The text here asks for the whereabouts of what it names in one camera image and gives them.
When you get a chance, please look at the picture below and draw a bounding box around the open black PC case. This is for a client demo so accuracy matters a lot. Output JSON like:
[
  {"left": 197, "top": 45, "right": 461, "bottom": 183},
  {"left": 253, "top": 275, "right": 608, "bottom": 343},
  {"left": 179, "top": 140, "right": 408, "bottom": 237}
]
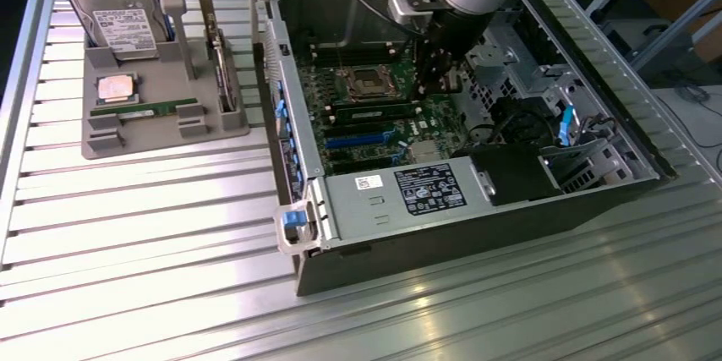
[{"left": 247, "top": 0, "right": 679, "bottom": 298}]

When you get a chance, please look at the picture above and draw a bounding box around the blue expansion slot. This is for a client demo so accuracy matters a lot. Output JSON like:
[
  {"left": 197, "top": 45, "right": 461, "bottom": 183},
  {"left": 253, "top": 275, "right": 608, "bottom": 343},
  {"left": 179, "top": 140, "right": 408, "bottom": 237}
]
[{"left": 325, "top": 131, "right": 393, "bottom": 150}]

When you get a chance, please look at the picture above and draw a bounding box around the grey parts rack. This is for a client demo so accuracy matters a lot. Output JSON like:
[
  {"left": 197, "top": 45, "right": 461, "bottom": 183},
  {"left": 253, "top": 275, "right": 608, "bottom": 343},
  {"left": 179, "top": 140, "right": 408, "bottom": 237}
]
[{"left": 81, "top": 0, "right": 253, "bottom": 161}]

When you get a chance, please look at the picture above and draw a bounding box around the blue disk bay clip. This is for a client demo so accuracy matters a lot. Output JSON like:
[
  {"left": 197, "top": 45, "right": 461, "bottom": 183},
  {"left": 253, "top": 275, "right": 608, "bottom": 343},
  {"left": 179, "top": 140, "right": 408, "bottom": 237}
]
[{"left": 557, "top": 103, "right": 578, "bottom": 146}]

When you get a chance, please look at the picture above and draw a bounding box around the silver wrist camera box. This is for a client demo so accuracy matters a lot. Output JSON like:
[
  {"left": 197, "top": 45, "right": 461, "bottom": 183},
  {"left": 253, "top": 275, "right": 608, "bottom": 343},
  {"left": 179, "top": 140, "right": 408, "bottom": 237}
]
[{"left": 388, "top": 0, "right": 452, "bottom": 25}]

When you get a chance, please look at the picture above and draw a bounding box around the black internal wire bundle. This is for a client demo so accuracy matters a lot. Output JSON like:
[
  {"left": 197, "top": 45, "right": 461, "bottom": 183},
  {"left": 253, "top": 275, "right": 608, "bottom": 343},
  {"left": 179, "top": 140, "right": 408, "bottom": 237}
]
[{"left": 469, "top": 101, "right": 566, "bottom": 151}]

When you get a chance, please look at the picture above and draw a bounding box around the blue case latch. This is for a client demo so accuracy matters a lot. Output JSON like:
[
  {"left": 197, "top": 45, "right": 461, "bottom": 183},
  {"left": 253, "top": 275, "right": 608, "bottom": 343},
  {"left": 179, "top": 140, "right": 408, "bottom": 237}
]
[{"left": 278, "top": 207, "right": 306, "bottom": 232}]

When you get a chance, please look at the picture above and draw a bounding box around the silver CPU chip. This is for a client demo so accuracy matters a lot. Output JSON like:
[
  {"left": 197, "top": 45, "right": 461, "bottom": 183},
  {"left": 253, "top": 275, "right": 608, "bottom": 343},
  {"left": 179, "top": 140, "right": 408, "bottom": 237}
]
[{"left": 94, "top": 74, "right": 141, "bottom": 104}]

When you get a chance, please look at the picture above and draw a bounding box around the black air shroud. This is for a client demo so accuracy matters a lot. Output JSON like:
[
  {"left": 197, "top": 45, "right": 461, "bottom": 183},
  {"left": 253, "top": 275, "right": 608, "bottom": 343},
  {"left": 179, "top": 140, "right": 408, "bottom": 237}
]
[{"left": 469, "top": 144, "right": 565, "bottom": 207}]

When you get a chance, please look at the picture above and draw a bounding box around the hard disk in blue caddy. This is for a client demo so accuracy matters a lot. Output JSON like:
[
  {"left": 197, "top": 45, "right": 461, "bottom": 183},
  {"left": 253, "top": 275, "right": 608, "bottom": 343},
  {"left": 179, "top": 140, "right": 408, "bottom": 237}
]
[{"left": 47, "top": 0, "right": 171, "bottom": 62}]

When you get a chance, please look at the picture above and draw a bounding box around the graphics card with metal bracket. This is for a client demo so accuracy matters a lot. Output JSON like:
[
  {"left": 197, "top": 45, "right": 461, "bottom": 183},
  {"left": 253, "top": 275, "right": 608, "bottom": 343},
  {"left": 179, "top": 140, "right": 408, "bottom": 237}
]
[{"left": 198, "top": 0, "right": 241, "bottom": 113}]

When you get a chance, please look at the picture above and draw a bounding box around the grey power supply unit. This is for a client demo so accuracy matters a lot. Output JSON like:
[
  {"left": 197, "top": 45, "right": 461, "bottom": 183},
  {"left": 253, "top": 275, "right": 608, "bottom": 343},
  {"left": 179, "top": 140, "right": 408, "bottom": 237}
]
[{"left": 310, "top": 156, "right": 500, "bottom": 240}]

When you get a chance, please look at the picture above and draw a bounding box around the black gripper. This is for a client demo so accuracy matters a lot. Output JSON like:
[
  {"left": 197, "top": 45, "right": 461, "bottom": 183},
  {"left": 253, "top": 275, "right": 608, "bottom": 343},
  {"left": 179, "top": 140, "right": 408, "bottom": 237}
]
[{"left": 413, "top": 8, "right": 494, "bottom": 99}]

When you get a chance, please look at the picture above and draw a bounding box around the installed green RAM stick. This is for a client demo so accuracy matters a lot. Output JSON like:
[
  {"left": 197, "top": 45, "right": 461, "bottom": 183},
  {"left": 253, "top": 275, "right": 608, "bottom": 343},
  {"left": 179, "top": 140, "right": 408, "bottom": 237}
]
[{"left": 333, "top": 102, "right": 414, "bottom": 123}]

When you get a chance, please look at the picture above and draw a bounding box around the CPU socket with metal frame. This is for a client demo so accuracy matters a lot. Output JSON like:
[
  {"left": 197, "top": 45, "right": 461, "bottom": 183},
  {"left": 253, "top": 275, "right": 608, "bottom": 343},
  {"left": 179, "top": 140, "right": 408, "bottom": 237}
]
[{"left": 341, "top": 64, "right": 400, "bottom": 103}]

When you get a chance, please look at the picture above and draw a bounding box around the background desk with metal frame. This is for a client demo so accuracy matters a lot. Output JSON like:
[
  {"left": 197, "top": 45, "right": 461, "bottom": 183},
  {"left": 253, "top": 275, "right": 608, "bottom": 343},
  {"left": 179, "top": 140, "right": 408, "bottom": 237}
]
[{"left": 529, "top": 0, "right": 722, "bottom": 87}]

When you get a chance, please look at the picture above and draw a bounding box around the green motherboard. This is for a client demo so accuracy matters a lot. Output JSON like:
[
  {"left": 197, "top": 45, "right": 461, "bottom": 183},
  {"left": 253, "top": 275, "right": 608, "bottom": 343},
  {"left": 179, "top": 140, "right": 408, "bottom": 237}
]
[{"left": 297, "top": 41, "right": 470, "bottom": 177}]

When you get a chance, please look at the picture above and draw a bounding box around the metal disk bay cage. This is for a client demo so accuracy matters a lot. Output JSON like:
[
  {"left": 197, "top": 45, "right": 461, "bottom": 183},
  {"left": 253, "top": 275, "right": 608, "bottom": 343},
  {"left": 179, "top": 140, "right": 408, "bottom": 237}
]
[{"left": 457, "top": 14, "right": 572, "bottom": 117}]

